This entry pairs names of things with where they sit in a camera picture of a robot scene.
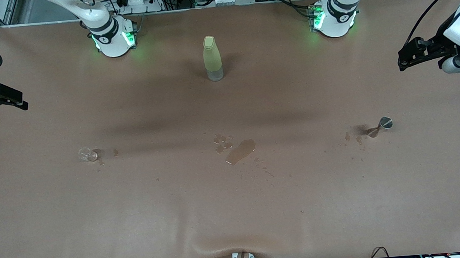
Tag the steel jigger measuring cup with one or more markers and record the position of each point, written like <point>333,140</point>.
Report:
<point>386,123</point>

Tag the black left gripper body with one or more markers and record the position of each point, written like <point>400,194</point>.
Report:
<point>438,44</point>

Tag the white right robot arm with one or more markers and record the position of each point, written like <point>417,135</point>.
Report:
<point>112,40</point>

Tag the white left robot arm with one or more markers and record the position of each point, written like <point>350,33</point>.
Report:
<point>334,18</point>

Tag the white power strip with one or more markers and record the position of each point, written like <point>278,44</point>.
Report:
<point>137,0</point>

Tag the small clear glass cup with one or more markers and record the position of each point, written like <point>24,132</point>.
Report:
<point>88,155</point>

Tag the brown liquid puddle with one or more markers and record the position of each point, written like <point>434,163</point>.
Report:
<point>240,152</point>

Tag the yellow-green bottle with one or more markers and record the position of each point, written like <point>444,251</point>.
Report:
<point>212,56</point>

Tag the brown table mat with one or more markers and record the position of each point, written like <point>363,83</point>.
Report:
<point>138,218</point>

